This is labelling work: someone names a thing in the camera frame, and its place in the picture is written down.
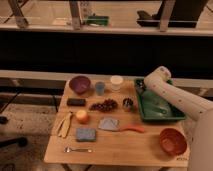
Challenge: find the green plastic tray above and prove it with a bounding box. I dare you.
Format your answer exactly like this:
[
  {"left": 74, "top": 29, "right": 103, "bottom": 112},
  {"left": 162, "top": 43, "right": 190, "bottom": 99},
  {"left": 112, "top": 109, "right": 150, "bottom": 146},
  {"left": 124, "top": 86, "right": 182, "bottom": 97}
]
[{"left": 134, "top": 78, "right": 186, "bottom": 122}]

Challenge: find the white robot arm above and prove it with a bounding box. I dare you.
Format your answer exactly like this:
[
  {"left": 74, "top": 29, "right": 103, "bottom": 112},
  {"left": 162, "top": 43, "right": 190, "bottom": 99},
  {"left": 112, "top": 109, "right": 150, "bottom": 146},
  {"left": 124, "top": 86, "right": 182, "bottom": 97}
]
[{"left": 136, "top": 66, "right": 213, "bottom": 171}]

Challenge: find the metal cup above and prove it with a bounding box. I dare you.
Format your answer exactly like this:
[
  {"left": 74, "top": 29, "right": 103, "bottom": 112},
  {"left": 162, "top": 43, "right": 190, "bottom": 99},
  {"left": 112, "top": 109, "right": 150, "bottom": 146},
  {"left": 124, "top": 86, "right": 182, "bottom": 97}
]
[{"left": 122, "top": 98, "right": 134, "bottom": 112}]

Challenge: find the white cup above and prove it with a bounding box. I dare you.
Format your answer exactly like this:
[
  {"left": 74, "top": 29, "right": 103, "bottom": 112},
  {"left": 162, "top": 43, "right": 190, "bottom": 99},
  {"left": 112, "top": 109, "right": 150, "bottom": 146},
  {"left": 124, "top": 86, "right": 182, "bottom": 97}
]
[{"left": 110, "top": 75, "right": 124, "bottom": 91}]

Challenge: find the bunch of dark grapes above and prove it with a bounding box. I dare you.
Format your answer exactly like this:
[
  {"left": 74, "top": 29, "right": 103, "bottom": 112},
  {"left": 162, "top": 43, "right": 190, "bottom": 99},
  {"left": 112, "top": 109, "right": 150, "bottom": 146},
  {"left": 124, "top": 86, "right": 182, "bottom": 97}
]
[{"left": 89, "top": 99, "right": 118, "bottom": 112}]

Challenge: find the blue cup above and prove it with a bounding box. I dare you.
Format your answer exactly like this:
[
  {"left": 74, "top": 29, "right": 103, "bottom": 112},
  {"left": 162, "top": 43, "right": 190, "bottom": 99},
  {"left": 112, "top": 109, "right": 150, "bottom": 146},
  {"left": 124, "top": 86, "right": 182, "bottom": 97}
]
[{"left": 95, "top": 82, "right": 105, "bottom": 96}]

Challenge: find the blue grey cloth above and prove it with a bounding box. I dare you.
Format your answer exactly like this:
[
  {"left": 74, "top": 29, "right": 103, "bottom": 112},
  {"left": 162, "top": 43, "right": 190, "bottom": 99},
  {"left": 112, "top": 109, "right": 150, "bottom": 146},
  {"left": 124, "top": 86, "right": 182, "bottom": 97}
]
[{"left": 98, "top": 117, "right": 119, "bottom": 131}]

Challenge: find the purple bowl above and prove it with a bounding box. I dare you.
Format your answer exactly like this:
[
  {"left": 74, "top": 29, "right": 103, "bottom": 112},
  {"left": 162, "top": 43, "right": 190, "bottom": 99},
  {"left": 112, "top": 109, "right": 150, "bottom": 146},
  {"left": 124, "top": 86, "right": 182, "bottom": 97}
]
[{"left": 69, "top": 76, "right": 91, "bottom": 94}]

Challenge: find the black rectangular block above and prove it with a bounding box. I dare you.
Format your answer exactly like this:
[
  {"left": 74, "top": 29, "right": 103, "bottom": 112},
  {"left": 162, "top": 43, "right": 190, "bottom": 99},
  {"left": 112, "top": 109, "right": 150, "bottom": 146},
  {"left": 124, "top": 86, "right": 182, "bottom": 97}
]
[{"left": 67, "top": 98, "right": 86, "bottom": 106}]

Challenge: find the yellow red apple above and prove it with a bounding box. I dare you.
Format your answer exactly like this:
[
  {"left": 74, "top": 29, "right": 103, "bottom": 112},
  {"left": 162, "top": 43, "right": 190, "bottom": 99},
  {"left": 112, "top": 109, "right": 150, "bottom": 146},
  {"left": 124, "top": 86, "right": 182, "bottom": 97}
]
[{"left": 75, "top": 110, "right": 89, "bottom": 124}]

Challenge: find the orange bowl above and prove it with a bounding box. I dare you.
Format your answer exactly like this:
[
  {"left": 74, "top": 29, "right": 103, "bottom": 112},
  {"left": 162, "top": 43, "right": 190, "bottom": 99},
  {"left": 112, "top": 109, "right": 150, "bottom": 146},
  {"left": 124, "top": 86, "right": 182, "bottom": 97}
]
[{"left": 159, "top": 128, "right": 187, "bottom": 156}]

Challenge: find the blue sponge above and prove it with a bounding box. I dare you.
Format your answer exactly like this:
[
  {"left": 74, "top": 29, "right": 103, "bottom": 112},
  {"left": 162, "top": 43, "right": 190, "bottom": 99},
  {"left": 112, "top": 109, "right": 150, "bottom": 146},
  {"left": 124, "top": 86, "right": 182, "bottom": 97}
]
[{"left": 76, "top": 128, "right": 96, "bottom": 142}]

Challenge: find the green box on shelf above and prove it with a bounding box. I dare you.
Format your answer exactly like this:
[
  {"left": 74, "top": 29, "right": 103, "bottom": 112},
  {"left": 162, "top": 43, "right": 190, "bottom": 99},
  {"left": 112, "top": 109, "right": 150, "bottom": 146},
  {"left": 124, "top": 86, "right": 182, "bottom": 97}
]
[{"left": 85, "top": 15, "right": 109, "bottom": 26}]

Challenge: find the black office chair base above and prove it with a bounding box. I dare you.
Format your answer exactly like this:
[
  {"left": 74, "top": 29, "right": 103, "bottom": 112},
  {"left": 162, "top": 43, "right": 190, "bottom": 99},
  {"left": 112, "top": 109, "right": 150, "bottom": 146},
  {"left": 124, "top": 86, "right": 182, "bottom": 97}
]
[{"left": 0, "top": 114, "right": 29, "bottom": 149}]

